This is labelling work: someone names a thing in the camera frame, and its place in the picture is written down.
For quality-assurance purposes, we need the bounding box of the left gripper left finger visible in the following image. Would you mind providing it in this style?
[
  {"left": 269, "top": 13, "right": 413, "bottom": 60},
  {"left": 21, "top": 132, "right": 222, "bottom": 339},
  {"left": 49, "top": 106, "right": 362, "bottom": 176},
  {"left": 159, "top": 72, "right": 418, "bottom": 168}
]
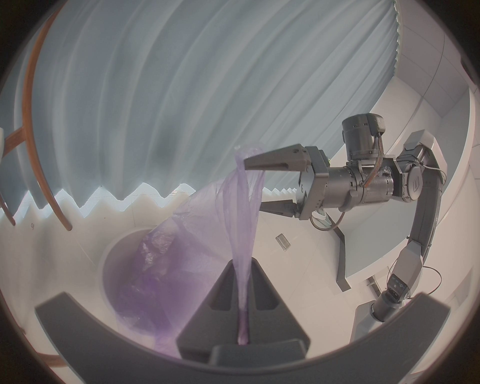
[{"left": 176, "top": 259, "right": 241, "bottom": 363}]

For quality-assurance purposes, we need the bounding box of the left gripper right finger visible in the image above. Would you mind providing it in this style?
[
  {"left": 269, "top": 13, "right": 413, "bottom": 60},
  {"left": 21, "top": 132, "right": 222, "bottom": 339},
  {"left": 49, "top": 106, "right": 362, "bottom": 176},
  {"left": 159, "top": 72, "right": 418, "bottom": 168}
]
[{"left": 247, "top": 258, "right": 311, "bottom": 349}]

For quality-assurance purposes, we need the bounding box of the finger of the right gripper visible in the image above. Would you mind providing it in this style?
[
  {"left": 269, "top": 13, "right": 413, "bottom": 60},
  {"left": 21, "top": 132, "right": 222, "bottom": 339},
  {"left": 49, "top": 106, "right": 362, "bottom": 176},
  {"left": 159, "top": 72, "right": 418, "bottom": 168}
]
[
  {"left": 259, "top": 199, "right": 301, "bottom": 220},
  {"left": 243, "top": 143, "right": 312, "bottom": 172}
]

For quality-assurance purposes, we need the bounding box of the purple plastic bag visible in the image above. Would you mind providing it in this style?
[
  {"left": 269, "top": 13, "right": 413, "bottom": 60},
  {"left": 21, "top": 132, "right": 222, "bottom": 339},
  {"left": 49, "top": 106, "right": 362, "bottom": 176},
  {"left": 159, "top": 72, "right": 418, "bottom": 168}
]
[{"left": 112, "top": 145, "right": 268, "bottom": 357}]

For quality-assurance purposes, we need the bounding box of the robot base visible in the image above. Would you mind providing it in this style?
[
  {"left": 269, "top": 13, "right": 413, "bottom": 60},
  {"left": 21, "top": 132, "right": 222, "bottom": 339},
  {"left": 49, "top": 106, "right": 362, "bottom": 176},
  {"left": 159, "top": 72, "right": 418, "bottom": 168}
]
[{"left": 350, "top": 302, "right": 391, "bottom": 345}]

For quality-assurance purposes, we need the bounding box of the white trash bin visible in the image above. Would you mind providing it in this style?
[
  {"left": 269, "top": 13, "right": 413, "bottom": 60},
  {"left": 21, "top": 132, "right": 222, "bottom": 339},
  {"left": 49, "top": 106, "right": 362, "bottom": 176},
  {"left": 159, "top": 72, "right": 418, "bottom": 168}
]
[{"left": 97, "top": 226, "right": 196, "bottom": 331}]

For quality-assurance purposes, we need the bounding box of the pale blue curtain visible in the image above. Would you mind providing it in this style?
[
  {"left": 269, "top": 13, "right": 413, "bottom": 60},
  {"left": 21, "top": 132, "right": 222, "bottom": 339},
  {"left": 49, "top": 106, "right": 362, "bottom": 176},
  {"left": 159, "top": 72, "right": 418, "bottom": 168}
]
[{"left": 0, "top": 0, "right": 404, "bottom": 226}]

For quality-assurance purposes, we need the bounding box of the white cushioned wooden chair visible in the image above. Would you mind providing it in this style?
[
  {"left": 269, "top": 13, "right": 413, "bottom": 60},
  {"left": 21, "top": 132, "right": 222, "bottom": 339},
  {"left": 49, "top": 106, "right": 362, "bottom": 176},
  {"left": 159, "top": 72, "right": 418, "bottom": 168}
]
[{"left": 0, "top": 7, "right": 73, "bottom": 370}]

